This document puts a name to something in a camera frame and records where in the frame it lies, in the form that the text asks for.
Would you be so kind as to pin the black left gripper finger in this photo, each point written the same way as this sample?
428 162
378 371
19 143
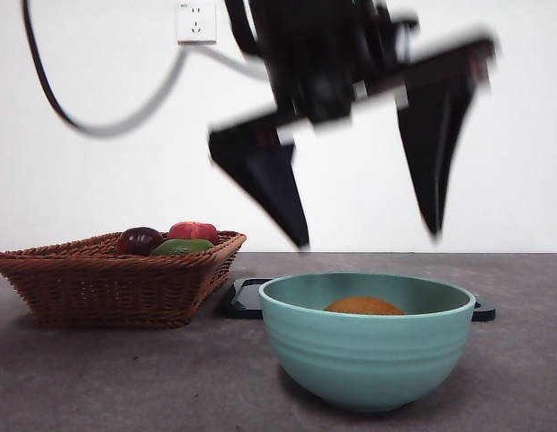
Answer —
264 180
435 144

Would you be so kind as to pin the brown kiwi fruit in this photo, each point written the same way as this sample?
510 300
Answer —
363 307

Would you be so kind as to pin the teal bowl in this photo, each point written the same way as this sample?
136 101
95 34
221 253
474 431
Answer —
368 355

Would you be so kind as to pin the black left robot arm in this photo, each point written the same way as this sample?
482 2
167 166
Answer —
314 54

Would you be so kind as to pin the red apple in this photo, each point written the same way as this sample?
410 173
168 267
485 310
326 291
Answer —
192 230

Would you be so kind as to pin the green fruit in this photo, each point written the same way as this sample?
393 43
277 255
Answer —
183 247

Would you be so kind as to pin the dark green tray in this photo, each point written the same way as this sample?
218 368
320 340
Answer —
242 301

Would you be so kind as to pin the dark purple fruit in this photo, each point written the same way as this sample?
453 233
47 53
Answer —
138 240

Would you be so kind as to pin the brown wicker basket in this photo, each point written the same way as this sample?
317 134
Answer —
102 292

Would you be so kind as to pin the pale grey left wrist camera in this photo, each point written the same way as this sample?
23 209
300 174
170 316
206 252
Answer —
404 40

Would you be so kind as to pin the white wall socket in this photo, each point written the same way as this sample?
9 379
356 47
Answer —
197 22

